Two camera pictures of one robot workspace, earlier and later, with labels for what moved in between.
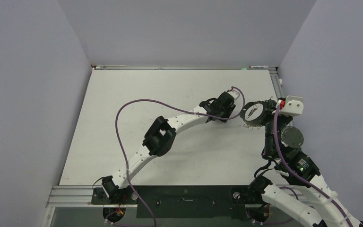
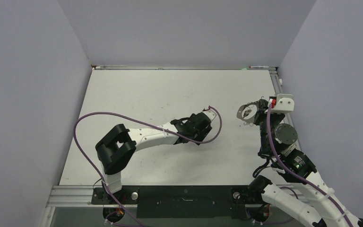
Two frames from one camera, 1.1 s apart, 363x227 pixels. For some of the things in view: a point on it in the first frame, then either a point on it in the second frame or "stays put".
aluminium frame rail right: x=278 y=82 stays put
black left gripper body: x=224 y=113 → x=198 y=135
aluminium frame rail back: x=98 y=67 stays put
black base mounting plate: x=185 y=201 stays put
